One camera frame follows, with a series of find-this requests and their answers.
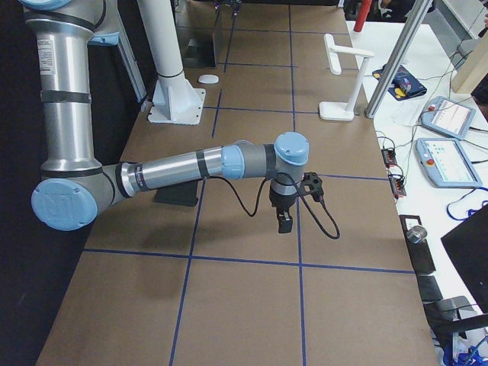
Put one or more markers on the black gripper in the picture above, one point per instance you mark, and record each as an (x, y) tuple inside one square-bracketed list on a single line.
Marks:
[(232, 4), (280, 202)]

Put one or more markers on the grey laptop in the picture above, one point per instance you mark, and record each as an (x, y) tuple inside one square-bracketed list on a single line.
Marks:
[(202, 45)]

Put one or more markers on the white computer mouse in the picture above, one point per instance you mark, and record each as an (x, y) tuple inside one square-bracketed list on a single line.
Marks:
[(208, 79)]

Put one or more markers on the black mouse pad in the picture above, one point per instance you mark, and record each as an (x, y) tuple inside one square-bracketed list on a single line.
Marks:
[(181, 194)]

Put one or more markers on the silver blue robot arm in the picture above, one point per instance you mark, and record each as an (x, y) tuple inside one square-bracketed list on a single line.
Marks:
[(75, 187)]

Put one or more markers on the right red terminal block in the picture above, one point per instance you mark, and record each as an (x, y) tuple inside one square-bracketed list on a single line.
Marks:
[(397, 185)]

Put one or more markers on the red terminal block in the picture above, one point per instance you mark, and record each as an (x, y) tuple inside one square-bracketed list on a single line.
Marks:
[(397, 185), (389, 157)]

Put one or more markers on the left red terminal block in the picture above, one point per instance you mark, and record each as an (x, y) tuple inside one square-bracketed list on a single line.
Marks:
[(389, 157)]

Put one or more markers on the red cylinder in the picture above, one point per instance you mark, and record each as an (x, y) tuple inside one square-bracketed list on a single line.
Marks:
[(362, 15)]

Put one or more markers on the silver metal cylinder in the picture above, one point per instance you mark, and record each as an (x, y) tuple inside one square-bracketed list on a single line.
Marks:
[(416, 234)]

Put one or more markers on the black box with label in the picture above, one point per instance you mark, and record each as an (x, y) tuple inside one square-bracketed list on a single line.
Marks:
[(420, 255)]

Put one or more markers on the near teach pendant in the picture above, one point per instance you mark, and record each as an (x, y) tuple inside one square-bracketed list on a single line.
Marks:
[(446, 164)]

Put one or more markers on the teach pendant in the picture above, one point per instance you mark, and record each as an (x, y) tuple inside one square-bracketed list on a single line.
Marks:
[(446, 164), (447, 117)]

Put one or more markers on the navy space pattern pouch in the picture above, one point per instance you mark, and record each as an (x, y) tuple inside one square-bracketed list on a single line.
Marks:
[(406, 86)]

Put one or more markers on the black monitor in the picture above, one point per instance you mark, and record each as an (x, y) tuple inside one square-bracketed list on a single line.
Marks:
[(466, 246)]

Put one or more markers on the far teach pendant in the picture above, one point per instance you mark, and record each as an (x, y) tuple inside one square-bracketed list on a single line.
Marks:
[(447, 117)]

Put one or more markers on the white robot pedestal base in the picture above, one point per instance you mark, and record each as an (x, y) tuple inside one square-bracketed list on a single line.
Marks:
[(174, 100)]

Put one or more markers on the aluminium frame post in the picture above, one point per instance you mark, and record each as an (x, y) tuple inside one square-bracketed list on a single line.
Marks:
[(419, 11)]

